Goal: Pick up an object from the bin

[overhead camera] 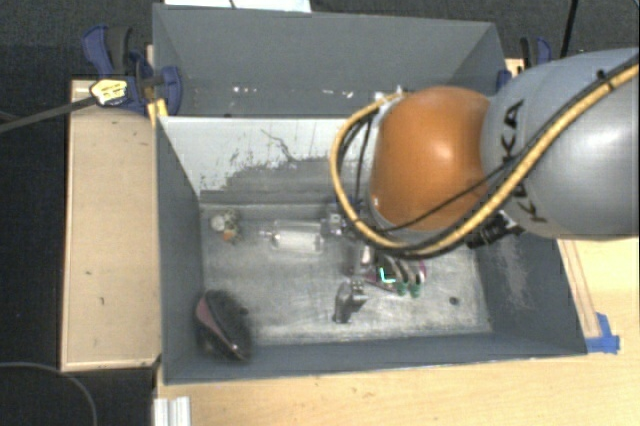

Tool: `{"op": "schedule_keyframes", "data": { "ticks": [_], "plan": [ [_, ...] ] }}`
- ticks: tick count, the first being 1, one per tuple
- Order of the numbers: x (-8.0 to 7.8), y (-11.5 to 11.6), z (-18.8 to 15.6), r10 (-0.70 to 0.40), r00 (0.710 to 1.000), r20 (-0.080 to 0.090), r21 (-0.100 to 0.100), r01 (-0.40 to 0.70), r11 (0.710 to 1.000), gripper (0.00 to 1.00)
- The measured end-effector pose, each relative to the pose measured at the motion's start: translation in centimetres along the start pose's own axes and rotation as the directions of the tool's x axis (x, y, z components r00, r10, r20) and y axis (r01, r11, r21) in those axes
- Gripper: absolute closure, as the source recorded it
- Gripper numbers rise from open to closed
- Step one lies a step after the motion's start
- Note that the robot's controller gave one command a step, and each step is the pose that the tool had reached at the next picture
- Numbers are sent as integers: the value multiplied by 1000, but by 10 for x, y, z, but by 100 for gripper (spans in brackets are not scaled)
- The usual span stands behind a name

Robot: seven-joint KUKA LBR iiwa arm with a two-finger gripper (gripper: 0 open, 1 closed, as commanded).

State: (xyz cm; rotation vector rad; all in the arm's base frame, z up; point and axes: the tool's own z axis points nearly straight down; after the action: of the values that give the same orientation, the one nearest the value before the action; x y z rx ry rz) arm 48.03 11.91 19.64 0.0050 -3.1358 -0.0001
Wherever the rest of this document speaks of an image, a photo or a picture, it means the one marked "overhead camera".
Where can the pale wood board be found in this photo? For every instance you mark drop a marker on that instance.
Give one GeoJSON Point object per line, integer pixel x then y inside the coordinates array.
{"type": "Point", "coordinates": [112, 224]}

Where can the black cylinder on white bracket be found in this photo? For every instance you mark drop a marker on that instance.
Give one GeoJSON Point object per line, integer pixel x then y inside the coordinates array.
{"type": "Point", "coordinates": [492, 230]}

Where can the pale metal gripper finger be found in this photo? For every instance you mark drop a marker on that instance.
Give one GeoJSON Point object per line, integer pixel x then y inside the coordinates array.
{"type": "Point", "coordinates": [347, 301]}
{"type": "Point", "coordinates": [332, 224]}

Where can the grey metal bin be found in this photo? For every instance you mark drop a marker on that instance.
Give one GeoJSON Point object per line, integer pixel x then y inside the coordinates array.
{"type": "Point", "coordinates": [300, 64]}

